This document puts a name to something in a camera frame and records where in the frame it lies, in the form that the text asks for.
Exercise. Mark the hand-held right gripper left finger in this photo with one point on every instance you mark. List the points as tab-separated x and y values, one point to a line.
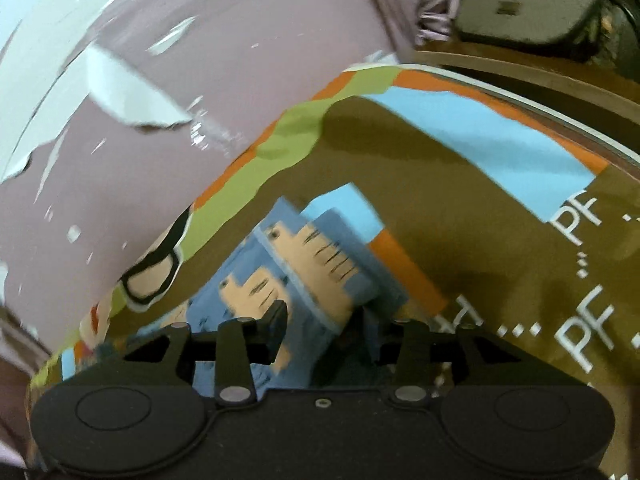
274	327

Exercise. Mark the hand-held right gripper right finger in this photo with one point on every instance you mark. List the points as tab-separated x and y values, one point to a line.
400	345

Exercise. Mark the blue printed pants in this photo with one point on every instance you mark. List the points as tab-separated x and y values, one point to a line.
320	270

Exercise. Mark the colourful printed blanket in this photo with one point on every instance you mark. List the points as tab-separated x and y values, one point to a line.
450	200

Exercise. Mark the dark grey quilted bag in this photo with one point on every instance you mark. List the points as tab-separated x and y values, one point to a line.
525	10

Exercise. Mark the brown wooden bed frame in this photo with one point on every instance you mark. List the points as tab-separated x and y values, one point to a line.
550	75

